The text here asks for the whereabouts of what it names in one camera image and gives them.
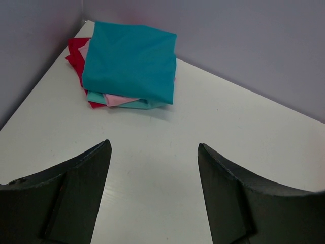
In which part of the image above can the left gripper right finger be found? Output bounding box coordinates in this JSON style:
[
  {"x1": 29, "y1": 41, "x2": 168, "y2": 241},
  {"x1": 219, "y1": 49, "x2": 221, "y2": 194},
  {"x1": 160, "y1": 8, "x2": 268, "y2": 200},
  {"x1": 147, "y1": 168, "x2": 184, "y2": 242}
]
[{"x1": 198, "y1": 143, "x2": 324, "y2": 243}]

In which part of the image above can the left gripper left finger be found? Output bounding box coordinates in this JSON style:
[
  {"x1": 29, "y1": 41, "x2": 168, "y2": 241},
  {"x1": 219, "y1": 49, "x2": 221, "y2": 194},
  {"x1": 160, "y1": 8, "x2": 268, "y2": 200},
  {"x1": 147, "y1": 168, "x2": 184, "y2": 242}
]
[{"x1": 1, "y1": 140, "x2": 112, "y2": 243}]

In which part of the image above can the folded light teal t shirt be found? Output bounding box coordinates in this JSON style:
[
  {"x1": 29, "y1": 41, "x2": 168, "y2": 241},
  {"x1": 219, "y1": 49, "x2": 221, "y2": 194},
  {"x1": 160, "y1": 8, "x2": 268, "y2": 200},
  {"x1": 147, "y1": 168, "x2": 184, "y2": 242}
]
[{"x1": 98, "y1": 99, "x2": 166, "y2": 109}]

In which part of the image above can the folded pink t shirt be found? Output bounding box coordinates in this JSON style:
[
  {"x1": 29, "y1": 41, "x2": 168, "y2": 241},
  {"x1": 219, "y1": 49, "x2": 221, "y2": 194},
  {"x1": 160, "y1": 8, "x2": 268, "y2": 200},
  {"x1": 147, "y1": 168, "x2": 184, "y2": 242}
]
[{"x1": 78, "y1": 39, "x2": 139, "y2": 107}]

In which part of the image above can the folded red t shirt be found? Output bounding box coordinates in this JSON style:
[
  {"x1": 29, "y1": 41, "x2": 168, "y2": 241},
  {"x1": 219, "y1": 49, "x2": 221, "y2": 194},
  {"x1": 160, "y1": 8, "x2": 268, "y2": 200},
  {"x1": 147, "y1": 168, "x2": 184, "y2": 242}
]
[{"x1": 64, "y1": 37, "x2": 107, "y2": 110}]

